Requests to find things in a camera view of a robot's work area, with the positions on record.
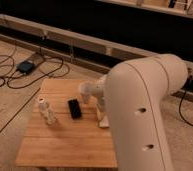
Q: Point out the wooden table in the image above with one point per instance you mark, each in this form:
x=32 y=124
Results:
x=69 y=142

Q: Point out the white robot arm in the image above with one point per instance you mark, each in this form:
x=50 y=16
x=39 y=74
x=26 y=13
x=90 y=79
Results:
x=130 y=96

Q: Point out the white sponge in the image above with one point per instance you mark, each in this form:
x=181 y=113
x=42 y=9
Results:
x=104 y=123

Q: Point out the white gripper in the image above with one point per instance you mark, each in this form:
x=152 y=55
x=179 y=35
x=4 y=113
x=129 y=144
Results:
x=100 y=108

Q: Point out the translucent plastic cup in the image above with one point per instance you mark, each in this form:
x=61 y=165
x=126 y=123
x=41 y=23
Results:
x=84 y=90

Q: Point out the black phone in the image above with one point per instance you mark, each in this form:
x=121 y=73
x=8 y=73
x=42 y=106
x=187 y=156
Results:
x=74 y=108

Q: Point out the clear plastic bottle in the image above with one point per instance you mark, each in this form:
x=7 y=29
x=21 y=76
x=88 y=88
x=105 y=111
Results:
x=46 y=111

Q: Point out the blue power adapter box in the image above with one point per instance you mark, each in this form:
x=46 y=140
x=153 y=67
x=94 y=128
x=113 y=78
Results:
x=25 y=67

